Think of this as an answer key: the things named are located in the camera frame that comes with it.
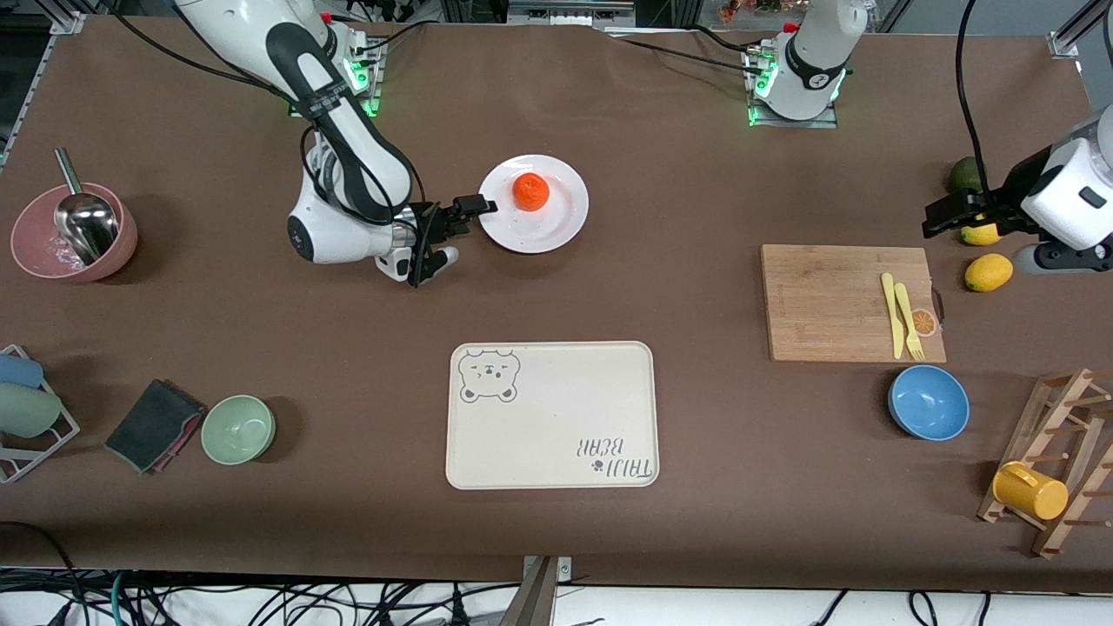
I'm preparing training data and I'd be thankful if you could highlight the white wire cup rack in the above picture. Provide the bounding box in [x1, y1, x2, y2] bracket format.
[0, 344, 81, 484]

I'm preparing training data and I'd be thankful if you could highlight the yellow mug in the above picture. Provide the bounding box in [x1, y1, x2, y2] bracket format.
[992, 461, 1070, 522]

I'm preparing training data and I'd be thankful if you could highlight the dark grey folded cloth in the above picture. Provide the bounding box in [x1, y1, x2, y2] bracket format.
[104, 378, 208, 476]

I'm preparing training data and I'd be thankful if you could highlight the wooden cutting board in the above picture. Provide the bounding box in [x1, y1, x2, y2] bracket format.
[761, 244, 948, 363]

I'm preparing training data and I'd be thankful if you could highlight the blue bowl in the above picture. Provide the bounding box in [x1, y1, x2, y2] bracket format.
[888, 364, 971, 442]

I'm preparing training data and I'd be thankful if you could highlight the cream bear print tray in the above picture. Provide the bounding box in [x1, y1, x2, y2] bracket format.
[445, 341, 660, 490]

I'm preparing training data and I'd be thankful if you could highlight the pale green bowl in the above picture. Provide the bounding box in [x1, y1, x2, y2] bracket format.
[201, 395, 277, 466]

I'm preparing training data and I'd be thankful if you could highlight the orange fruit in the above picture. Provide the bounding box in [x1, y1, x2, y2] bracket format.
[511, 173, 550, 213]

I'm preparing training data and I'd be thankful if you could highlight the pink folded cloth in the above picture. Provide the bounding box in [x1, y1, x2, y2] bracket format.
[148, 409, 208, 476]

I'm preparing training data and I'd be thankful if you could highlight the black table cable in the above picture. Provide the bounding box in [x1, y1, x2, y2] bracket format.
[355, 19, 429, 51]
[600, 24, 770, 77]

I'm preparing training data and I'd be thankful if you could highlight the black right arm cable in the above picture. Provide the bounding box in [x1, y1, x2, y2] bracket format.
[100, 0, 429, 229]

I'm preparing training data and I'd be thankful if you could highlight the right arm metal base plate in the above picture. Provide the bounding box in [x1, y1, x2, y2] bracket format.
[289, 39, 381, 118]

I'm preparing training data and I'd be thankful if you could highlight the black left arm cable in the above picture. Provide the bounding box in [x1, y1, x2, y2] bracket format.
[954, 0, 994, 190]

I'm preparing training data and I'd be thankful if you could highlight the yellow plastic knife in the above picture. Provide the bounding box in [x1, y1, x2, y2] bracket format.
[881, 273, 906, 360]

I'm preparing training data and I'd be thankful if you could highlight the wooden mug rack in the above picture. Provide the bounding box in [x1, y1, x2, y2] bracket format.
[976, 368, 1113, 559]

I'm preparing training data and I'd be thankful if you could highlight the yellow plastic fork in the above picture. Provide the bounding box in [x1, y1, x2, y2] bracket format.
[894, 283, 926, 362]

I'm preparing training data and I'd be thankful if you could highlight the metal ladle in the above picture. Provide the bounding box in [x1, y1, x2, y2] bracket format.
[54, 148, 120, 266]

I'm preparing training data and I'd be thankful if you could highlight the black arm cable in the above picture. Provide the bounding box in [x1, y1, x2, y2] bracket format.
[954, 0, 994, 190]
[100, 0, 429, 229]

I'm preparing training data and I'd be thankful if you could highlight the dark green avocado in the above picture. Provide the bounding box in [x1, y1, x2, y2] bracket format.
[947, 156, 988, 194]

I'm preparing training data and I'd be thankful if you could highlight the light blue cup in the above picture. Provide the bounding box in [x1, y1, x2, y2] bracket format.
[0, 352, 44, 390]

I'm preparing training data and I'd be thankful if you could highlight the white round plate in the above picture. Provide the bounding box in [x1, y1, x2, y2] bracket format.
[478, 155, 590, 255]

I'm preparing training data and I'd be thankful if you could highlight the pink bowl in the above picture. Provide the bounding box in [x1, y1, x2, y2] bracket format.
[10, 183, 138, 283]

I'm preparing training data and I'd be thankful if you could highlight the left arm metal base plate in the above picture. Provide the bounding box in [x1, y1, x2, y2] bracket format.
[748, 43, 840, 130]

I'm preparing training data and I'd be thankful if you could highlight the grey equipment box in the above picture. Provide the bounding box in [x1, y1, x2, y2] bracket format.
[507, 0, 637, 29]

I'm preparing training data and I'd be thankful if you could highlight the pale green cup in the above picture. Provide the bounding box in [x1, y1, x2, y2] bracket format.
[0, 383, 63, 439]

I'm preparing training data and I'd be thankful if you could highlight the brown table cover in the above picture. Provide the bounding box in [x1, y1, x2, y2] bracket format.
[0, 13, 1113, 594]

